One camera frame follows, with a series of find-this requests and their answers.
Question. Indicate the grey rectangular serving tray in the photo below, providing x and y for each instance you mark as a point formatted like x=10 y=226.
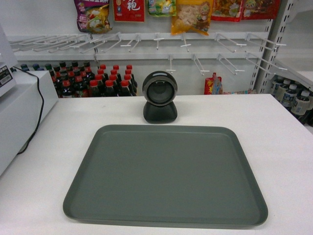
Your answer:
x=166 y=176

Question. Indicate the white checkout table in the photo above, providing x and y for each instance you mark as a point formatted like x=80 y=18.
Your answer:
x=278 y=147

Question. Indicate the black round barcode scanner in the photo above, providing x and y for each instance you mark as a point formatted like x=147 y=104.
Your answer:
x=159 y=89

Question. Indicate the red cap soy sauce bottle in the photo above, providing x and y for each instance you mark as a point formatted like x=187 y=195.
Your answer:
x=94 y=90
x=110 y=90
x=125 y=90

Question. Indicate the small red standing pouch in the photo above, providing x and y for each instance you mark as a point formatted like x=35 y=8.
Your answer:
x=213 y=85

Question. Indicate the white peg hook rack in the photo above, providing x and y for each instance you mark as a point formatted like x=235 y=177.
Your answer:
x=222 y=46

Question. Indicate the white shelf upright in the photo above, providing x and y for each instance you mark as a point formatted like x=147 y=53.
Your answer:
x=275 y=31

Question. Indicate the orange snack bag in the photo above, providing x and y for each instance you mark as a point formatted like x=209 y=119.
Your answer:
x=192 y=15

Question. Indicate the green yellow snack bag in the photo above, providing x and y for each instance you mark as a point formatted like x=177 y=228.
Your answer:
x=161 y=8

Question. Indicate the red snack bag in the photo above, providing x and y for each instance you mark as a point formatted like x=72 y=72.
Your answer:
x=237 y=10
x=129 y=10

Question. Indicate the purple snack bag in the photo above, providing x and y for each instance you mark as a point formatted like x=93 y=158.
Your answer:
x=93 y=16

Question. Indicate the red snack bag right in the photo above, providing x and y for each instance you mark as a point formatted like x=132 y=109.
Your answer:
x=237 y=10

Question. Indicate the dark drink bottle white cap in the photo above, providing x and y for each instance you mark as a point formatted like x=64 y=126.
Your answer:
x=301 y=103

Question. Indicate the white cash register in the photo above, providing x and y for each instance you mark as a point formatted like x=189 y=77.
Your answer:
x=7 y=61

